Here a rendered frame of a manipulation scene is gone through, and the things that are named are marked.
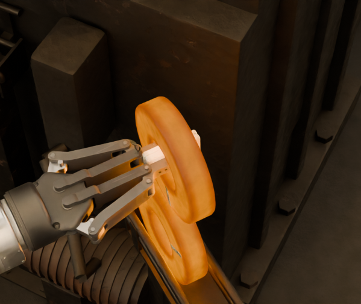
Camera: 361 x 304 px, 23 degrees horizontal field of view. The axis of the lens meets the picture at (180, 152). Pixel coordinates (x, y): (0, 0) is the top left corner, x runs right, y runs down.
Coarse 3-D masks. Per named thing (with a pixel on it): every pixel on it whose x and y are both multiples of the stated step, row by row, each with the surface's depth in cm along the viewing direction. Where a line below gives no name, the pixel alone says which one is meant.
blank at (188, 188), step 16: (144, 112) 103; (160, 112) 101; (176, 112) 100; (144, 128) 106; (160, 128) 99; (176, 128) 99; (144, 144) 110; (160, 144) 102; (176, 144) 98; (192, 144) 99; (176, 160) 98; (192, 160) 99; (160, 176) 109; (176, 176) 101; (192, 176) 99; (208, 176) 99; (176, 192) 104; (192, 192) 99; (208, 192) 100; (176, 208) 108; (192, 208) 101; (208, 208) 102
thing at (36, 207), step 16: (48, 176) 102; (64, 176) 102; (16, 192) 99; (32, 192) 98; (48, 192) 101; (64, 192) 101; (16, 208) 97; (32, 208) 97; (48, 208) 100; (64, 208) 100; (80, 208) 100; (32, 224) 97; (48, 224) 98; (64, 224) 99; (32, 240) 98; (48, 240) 99
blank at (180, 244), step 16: (160, 192) 114; (144, 208) 122; (160, 208) 113; (160, 224) 123; (176, 224) 112; (192, 224) 112; (160, 240) 122; (176, 240) 112; (192, 240) 112; (176, 256) 116; (192, 256) 113; (176, 272) 120; (192, 272) 115
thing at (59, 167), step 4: (60, 160) 103; (52, 164) 104; (56, 164) 104; (60, 164) 103; (64, 164) 104; (48, 168) 104; (52, 168) 104; (56, 168) 104; (60, 168) 104; (64, 168) 104; (56, 172) 103; (60, 172) 104; (64, 172) 104
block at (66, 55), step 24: (72, 24) 128; (48, 48) 126; (72, 48) 126; (96, 48) 127; (48, 72) 125; (72, 72) 124; (96, 72) 130; (48, 96) 130; (72, 96) 127; (96, 96) 133; (48, 120) 136; (72, 120) 132; (96, 120) 137; (48, 144) 143; (72, 144) 138; (96, 144) 141
